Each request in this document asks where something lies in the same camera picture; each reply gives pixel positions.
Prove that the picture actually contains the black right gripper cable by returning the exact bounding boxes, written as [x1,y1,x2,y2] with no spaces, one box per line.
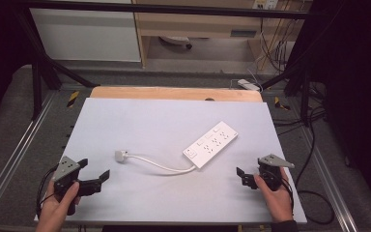
[278,176,296,215]

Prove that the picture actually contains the white power strip cable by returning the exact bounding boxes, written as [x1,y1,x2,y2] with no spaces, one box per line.
[126,153,197,177]

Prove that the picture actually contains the person's right hand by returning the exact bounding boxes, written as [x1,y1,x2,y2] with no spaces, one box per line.
[253,166,295,224]

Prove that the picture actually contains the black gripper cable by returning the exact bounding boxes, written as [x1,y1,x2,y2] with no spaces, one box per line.
[35,165,60,220]
[278,176,296,215]

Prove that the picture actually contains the white plug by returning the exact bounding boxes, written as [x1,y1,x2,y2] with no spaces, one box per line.
[114,149,129,163]

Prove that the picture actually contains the white cabinet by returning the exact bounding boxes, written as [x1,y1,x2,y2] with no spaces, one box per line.
[28,7,142,63]

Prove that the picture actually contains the white wall socket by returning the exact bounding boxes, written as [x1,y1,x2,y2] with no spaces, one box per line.
[252,0,279,11]

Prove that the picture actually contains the office chair base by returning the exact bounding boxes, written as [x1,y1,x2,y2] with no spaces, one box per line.
[158,35,194,50]

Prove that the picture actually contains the black metal frame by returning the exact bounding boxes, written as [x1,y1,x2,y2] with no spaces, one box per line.
[12,0,323,128]

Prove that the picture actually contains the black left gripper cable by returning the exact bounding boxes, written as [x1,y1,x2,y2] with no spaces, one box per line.
[35,165,60,220]

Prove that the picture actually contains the light wooden desk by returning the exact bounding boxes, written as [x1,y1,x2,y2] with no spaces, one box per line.
[130,0,313,70]

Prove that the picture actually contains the small white floor power strip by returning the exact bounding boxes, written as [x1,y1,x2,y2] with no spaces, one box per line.
[237,78,262,93]

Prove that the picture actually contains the black floor cable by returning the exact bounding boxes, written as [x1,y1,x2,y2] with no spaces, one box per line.
[271,81,336,226]

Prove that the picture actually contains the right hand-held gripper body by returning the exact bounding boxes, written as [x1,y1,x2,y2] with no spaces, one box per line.
[257,153,296,191]

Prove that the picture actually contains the pale grey table mat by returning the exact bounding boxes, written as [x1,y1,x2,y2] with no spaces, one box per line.
[33,97,308,225]

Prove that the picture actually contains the aluminium floor rail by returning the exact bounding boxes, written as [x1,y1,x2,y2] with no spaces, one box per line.
[298,127,359,232]
[0,91,58,214]

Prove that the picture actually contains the bundle of hanging cables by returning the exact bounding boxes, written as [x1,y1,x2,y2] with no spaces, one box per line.
[256,6,299,73]

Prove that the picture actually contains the person's left hand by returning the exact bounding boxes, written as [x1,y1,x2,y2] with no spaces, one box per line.
[34,180,82,232]

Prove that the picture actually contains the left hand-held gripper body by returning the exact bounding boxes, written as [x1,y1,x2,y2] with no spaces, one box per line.
[52,156,82,217]

